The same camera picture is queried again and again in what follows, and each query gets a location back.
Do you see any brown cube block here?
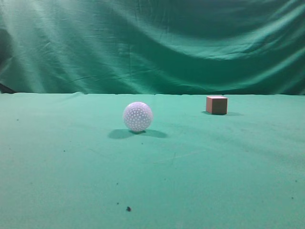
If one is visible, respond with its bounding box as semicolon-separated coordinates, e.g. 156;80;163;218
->
206;96;228;115

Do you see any white dimpled golf ball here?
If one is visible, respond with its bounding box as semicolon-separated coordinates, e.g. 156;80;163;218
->
123;102;153;132

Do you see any green backdrop cloth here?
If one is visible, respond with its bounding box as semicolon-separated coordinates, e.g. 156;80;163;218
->
0;0;305;95

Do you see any green table cloth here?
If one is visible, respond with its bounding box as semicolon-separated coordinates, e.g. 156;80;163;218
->
0;93;305;229

